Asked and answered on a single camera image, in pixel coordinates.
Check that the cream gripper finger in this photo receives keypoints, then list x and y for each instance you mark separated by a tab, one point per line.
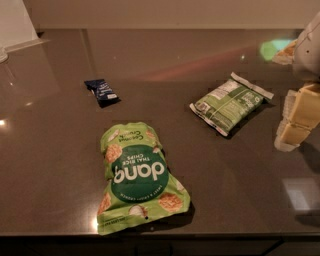
302	107
289	137

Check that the green Dang rice chip bag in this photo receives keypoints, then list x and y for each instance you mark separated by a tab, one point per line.
140	188

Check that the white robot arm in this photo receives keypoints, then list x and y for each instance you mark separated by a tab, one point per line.
306	55

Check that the green snack bag face down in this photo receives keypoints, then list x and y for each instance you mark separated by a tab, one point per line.
228	104

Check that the dark blue snack bar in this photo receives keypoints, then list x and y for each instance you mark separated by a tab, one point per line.
103	93

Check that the white object at left edge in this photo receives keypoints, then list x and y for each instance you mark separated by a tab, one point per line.
16	28

